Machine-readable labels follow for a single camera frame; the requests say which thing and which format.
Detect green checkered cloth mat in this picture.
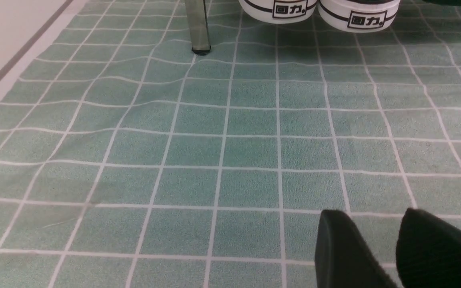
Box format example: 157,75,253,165
0,0,461,288

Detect black lace-up sneaker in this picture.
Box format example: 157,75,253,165
239,0,318,24
318,0,400,33

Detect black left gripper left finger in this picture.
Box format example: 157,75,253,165
315,210,397,288

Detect black lace-up sneaker right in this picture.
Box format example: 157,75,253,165
318,0,400,33

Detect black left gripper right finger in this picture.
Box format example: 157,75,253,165
396,208,461,288

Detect black lace-up sneaker left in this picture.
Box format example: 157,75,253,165
239,0,318,24

